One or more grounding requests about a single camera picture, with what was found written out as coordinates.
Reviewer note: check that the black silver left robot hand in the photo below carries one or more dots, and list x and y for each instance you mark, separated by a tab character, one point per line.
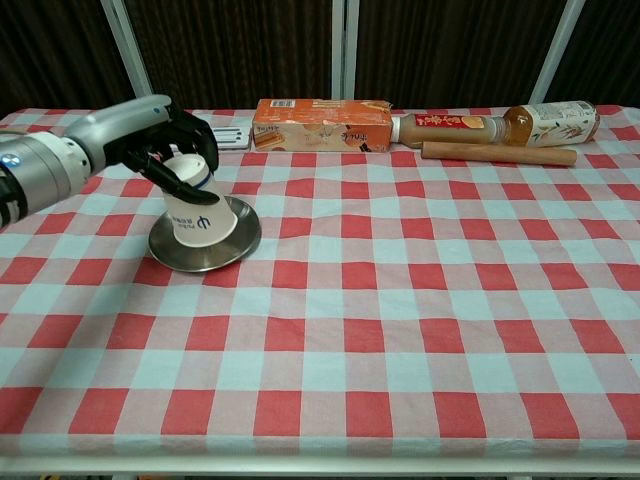
125	130

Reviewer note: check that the white partition post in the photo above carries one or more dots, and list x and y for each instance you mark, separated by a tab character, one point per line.
130	50
345	50
557	50

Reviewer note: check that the white paper cup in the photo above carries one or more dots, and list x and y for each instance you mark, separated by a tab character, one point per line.
200	225

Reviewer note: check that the white label tea bottle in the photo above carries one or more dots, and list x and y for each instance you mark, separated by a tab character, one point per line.
555	124

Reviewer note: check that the red white checkered tablecloth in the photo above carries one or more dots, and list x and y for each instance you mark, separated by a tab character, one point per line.
350	325

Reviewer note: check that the orange cardboard box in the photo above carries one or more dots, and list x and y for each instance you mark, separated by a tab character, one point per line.
320	125

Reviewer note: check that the red label drink bottle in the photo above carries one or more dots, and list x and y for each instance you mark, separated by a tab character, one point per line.
445	129

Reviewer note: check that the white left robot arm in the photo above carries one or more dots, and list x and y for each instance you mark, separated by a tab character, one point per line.
40	172

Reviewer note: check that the wooden rolling pin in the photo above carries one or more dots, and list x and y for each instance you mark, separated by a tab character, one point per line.
500	153

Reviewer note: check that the dark brown partition panel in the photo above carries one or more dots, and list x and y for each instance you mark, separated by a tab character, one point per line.
450	50
50	50
610	50
235	50

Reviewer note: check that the white folding stand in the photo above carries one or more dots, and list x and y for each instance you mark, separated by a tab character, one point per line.
232	137

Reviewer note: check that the round metal plate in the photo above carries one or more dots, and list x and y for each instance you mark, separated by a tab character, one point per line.
200	257

